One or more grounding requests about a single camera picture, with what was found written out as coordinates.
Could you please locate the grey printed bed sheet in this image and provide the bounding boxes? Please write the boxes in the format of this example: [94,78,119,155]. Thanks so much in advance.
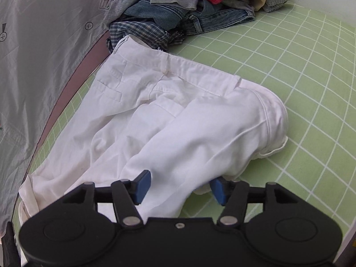
[1,0,109,230]

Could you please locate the blue denim jeans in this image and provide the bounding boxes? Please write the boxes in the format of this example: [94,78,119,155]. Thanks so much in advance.
[119,0,255,36]

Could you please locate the white trousers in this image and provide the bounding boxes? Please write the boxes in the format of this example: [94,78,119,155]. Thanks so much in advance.
[19,36,288,223]

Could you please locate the green grid cutting mat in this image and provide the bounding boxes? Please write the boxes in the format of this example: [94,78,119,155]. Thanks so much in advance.
[30,4,355,237]

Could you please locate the blue checked shirt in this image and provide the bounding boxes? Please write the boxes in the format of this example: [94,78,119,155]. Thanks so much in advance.
[106,21,186,53]

